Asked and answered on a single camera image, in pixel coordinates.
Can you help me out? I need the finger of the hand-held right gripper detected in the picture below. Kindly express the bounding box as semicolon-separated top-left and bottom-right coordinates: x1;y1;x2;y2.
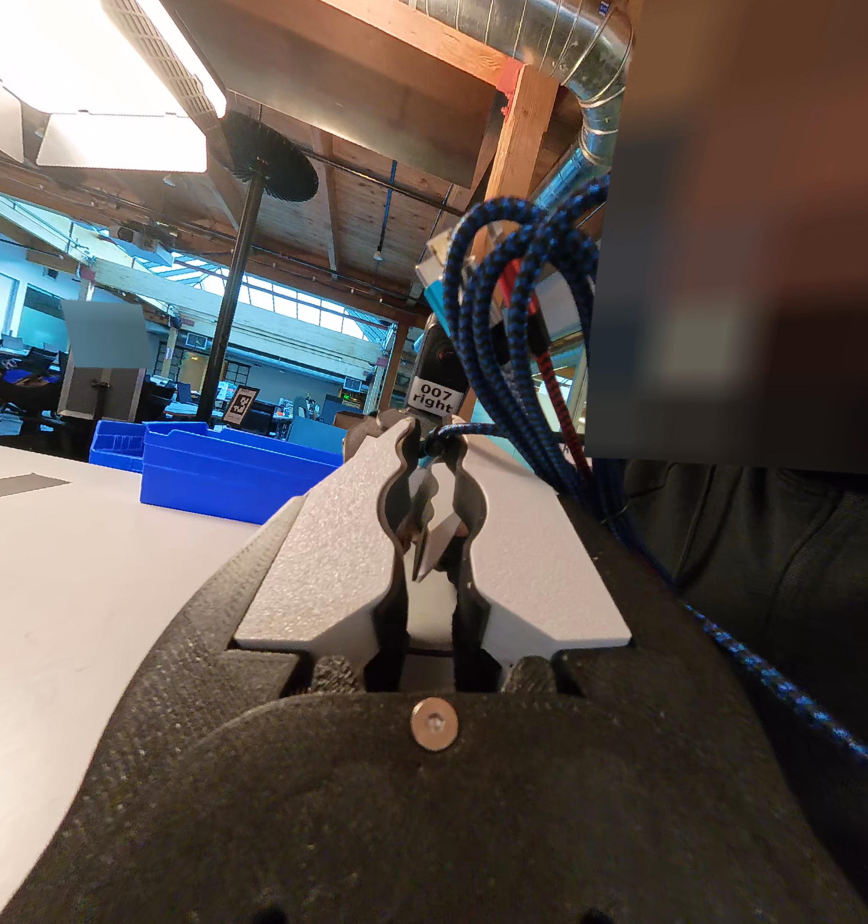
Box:
411;514;465;584

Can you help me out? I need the silver air duct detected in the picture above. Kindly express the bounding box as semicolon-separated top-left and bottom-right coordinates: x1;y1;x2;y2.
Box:
412;0;634;210

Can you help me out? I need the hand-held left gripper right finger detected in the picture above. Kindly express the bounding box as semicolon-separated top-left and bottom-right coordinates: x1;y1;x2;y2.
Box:
445;433;634;688

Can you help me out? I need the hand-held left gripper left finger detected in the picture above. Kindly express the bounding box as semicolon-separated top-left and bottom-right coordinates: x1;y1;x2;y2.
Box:
233;417;419;688

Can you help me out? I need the wooden ceiling post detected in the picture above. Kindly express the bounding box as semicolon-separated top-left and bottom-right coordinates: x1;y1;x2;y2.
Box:
470;65;562;261

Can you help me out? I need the grey tablet on stand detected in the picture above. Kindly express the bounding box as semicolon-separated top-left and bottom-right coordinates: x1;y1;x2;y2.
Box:
59;367;148;423

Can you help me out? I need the blue plastic storage bin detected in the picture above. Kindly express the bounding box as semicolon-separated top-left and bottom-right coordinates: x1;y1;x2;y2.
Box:
89;419;150;474
140;422;345;526

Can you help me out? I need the blue braided multi-plug usb cable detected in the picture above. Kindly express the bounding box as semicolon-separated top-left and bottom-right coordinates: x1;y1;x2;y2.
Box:
414;173;868;802

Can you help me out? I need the white studio light panel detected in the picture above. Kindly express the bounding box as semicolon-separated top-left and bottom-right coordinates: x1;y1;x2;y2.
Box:
0;0;321;206

